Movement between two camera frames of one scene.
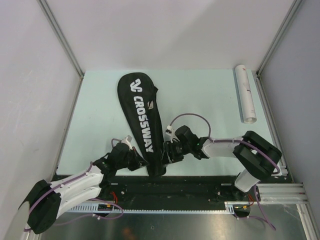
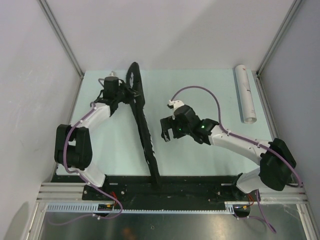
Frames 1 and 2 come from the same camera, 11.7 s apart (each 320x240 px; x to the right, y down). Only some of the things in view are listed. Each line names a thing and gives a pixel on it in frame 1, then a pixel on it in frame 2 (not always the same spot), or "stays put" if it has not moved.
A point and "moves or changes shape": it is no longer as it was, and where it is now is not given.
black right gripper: [169, 157] → [168, 123]
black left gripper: [138, 161] → [132, 94]
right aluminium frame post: [290, 15] stays put
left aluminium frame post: [46, 7] stays put
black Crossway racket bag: [138, 93] moves or changes shape
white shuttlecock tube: [245, 95] stays put
